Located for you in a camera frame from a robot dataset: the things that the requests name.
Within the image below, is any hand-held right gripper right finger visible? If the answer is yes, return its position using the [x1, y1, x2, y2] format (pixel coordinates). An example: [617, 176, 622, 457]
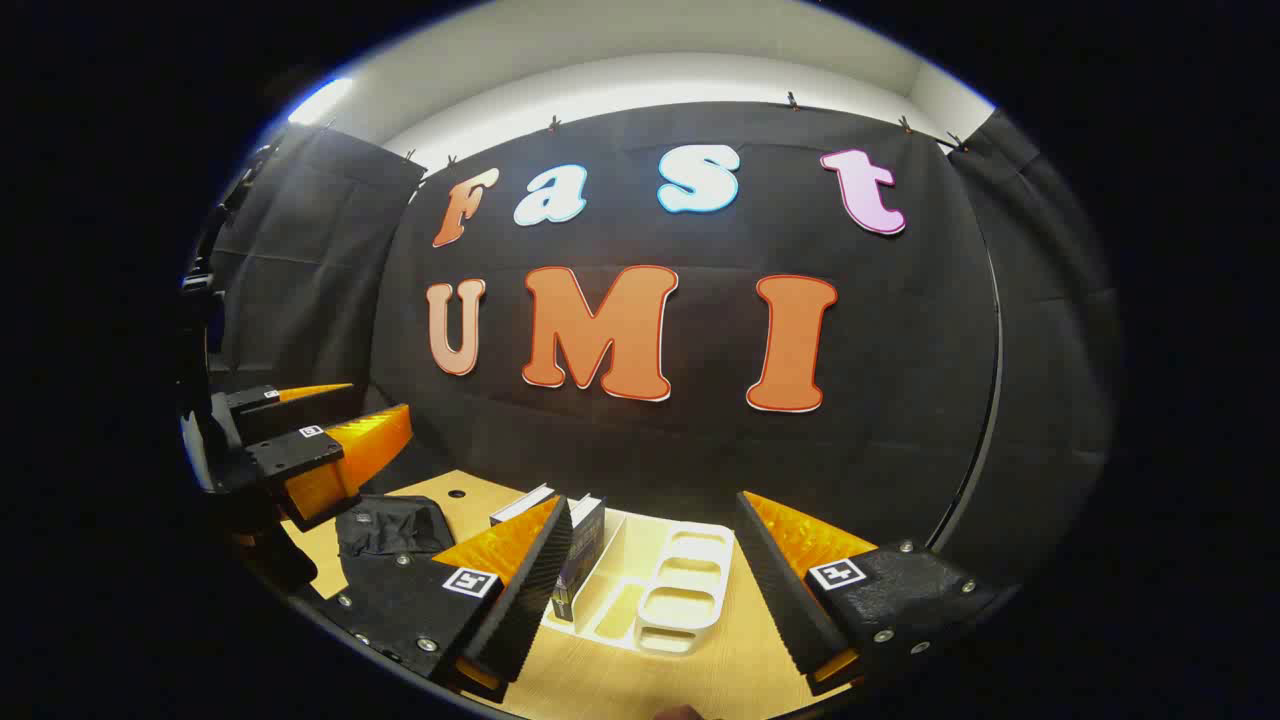
[736, 489, 1002, 699]

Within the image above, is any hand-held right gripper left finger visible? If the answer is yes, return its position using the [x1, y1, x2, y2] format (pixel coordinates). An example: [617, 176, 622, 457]
[320, 495, 576, 703]

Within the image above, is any blue cover book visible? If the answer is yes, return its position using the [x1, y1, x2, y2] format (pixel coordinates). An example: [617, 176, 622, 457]
[550, 494, 607, 623]

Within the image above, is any grey portrait cover book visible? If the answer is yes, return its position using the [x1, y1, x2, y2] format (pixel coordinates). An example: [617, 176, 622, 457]
[489, 484, 557, 528]

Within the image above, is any white bookshelf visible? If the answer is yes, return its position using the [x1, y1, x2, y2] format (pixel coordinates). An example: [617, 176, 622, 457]
[540, 500, 738, 658]

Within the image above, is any black schoolbag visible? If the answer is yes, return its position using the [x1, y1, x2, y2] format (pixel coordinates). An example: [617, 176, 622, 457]
[335, 495, 458, 586]

